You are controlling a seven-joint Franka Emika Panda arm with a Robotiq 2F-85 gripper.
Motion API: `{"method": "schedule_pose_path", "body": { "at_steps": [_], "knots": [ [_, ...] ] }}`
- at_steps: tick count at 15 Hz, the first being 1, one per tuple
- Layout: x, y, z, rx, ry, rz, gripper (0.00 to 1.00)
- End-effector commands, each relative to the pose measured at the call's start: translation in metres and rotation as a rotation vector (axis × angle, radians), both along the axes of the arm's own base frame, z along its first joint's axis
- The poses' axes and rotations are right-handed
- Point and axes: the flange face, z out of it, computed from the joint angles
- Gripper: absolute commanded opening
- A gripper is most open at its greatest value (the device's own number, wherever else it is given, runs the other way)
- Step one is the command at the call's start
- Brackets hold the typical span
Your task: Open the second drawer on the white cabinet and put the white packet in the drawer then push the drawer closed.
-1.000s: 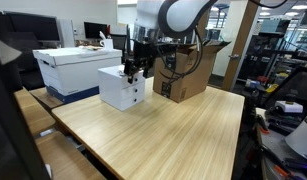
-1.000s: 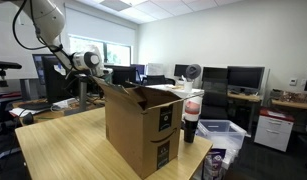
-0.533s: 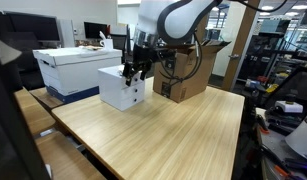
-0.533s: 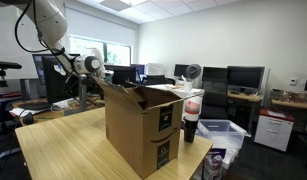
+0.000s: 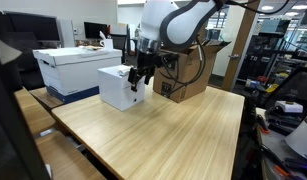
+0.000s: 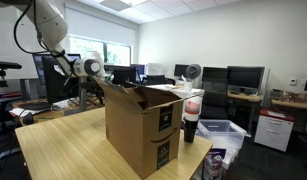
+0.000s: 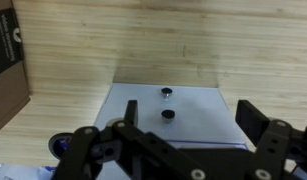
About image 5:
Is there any small white drawer cabinet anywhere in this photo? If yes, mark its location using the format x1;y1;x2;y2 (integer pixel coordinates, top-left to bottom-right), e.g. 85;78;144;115
97;64;147;112

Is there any wooden side desk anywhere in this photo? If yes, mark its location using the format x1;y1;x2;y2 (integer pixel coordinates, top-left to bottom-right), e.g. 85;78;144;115
14;85;66;137

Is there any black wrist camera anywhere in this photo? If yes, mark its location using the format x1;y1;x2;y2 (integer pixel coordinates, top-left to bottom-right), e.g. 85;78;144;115
156;53;180;72

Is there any brown cardboard shipping box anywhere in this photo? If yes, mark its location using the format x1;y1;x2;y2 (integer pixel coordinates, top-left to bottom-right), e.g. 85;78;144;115
152;39;232;104

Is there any white cone shaped object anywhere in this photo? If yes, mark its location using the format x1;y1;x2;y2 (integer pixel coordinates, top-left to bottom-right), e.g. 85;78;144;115
285;107;307;165

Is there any white orange packet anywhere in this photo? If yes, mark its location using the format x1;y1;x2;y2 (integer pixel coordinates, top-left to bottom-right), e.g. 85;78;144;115
116;65;133;76

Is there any white storage box blue base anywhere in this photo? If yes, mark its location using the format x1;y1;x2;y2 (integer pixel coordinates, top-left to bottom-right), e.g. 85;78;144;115
32;46;123;105

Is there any black metal shelf rack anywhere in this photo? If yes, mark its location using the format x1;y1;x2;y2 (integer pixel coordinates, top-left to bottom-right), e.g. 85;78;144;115
236;16;307;88

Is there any yellow item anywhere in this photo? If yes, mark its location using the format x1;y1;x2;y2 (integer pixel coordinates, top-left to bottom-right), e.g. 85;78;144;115
265;82;280;95

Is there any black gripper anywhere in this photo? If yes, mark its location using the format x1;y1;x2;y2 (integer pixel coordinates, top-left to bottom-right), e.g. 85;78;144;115
127;49;161;93

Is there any white divider panel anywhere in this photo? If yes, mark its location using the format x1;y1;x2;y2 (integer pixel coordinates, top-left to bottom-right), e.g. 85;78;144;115
57;18;77;49

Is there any orange handled tool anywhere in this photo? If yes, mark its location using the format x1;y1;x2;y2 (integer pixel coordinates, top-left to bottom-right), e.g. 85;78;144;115
256;115;271;136

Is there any white cup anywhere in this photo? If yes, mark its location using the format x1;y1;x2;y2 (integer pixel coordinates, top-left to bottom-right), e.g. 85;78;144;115
98;30;115;51

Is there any small white device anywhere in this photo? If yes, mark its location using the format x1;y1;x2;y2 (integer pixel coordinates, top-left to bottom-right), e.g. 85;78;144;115
274;100;304;115

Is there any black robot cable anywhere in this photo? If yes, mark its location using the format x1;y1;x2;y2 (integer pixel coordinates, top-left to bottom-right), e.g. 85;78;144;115
157;33;208;98

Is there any low wooden desk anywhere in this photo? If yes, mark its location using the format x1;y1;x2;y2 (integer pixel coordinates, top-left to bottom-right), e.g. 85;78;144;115
34;130;108;180

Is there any white cabinet drawer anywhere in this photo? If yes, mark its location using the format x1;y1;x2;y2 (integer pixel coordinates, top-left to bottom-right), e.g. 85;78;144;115
121;88;147;112

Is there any large black computer monitor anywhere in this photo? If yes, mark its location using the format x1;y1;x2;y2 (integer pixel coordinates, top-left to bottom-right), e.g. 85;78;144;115
4;11;61;43

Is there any black mesh office chair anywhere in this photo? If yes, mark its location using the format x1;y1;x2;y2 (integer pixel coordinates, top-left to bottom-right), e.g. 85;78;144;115
6;31;46;92

